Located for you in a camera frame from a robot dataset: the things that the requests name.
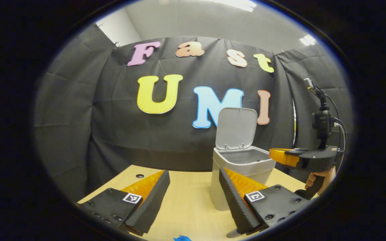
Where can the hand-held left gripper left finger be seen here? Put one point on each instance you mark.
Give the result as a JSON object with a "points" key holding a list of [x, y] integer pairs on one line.
{"points": [[152, 201]]}

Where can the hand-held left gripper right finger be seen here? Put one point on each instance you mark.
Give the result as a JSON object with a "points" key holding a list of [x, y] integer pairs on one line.
{"points": [[235, 204]]}

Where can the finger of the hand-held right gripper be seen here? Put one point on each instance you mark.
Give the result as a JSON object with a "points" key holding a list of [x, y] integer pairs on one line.
{"points": [[285, 157]]}

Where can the blue paper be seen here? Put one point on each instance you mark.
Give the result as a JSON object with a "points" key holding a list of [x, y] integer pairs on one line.
{"points": [[182, 238]]}

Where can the white desktop garbage bin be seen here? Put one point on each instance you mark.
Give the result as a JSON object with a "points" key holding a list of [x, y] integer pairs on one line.
{"points": [[236, 130]]}

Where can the wooden desktop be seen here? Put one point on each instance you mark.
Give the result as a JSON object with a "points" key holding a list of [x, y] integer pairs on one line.
{"points": [[189, 201]]}

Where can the black backdrop cloth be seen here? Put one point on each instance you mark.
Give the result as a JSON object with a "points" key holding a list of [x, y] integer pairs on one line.
{"points": [[129, 140]]}

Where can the small ceiling light panel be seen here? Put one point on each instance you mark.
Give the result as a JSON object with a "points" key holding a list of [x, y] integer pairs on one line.
{"points": [[307, 40]]}

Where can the large ceiling light panel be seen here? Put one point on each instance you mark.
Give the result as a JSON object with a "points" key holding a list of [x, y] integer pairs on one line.
{"points": [[236, 4]]}

